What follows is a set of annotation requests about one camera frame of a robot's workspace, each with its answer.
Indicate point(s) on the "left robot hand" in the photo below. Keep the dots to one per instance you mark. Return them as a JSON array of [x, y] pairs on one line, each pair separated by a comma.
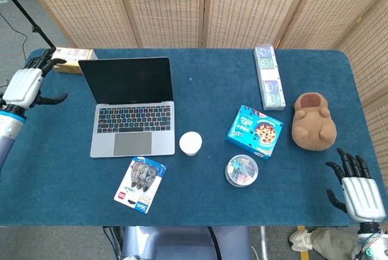
[[22, 85]]

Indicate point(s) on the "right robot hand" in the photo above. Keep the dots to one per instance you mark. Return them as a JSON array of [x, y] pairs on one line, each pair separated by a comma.
[[362, 194]]

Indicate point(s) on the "silver laptop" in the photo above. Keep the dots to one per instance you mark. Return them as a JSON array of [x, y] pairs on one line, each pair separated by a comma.
[[133, 108]]

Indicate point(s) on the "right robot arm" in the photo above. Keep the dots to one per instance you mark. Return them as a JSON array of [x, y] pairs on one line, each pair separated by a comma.
[[371, 242]]

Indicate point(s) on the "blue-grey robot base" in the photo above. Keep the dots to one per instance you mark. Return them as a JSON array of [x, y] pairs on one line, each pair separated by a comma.
[[185, 243]]

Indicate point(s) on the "olive trouser leg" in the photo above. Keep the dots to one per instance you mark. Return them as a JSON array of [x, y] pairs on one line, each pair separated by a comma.
[[335, 242]]

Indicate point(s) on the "yellow cardboard box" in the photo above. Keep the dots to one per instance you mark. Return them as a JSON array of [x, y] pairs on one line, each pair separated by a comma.
[[74, 60]]

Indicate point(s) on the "black tripod stand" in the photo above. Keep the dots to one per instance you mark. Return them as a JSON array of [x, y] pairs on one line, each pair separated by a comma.
[[27, 14]]

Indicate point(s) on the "white sneaker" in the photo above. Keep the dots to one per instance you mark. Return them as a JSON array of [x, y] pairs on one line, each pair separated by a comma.
[[300, 240]]

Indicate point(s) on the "brown capybara plush toy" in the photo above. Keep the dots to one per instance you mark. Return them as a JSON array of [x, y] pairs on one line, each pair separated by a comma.
[[313, 122]]

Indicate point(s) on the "clear tub of binder clips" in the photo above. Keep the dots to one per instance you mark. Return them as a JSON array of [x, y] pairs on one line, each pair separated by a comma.
[[241, 170]]

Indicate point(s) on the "blue cookie box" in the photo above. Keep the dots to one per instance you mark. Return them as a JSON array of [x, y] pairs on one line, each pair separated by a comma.
[[254, 131]]

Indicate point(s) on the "long tissue multipack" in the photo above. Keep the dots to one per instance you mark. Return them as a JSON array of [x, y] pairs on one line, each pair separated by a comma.
[[269, 78]]

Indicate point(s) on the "correction tape blister pack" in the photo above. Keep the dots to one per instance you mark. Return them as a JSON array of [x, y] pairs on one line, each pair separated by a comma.
[[140, 184]]

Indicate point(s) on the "blue table mat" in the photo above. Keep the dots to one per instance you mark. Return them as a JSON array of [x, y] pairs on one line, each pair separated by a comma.
[[194, 187]]

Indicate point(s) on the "white paper cup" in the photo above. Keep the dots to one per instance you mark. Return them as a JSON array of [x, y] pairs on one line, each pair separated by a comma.
[[190, 144]]

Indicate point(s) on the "woven folding screen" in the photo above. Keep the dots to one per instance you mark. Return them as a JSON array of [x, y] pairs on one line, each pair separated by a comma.
[[212, 5]]

